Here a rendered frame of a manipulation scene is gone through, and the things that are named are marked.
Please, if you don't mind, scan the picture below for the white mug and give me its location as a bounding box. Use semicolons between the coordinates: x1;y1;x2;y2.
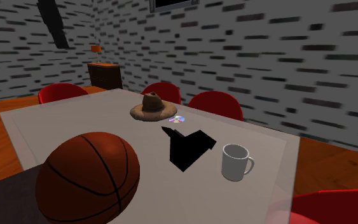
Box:
221;143;256;182

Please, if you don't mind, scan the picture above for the orange basketball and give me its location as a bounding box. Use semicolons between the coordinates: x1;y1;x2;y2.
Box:
35;131;141;224

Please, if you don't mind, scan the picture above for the pale dining table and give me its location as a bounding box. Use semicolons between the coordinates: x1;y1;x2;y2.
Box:
0;88;301;224

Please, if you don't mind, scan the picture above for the dark wooden dresser with lamp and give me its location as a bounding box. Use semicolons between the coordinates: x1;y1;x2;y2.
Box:
86;45;123;91

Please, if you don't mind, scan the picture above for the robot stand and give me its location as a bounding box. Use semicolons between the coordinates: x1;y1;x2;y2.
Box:
0;164;51;224

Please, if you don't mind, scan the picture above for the red chair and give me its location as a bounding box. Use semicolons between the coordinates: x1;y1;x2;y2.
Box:
38;82;90;105
186;90;244;122
289;189;358;224
141;81;182;106

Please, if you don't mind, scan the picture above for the grey framed wall picture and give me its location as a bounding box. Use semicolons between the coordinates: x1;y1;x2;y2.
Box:
149;0;200;14

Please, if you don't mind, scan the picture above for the brown brimmed hat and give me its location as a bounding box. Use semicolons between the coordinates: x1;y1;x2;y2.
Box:
129;92;178;122

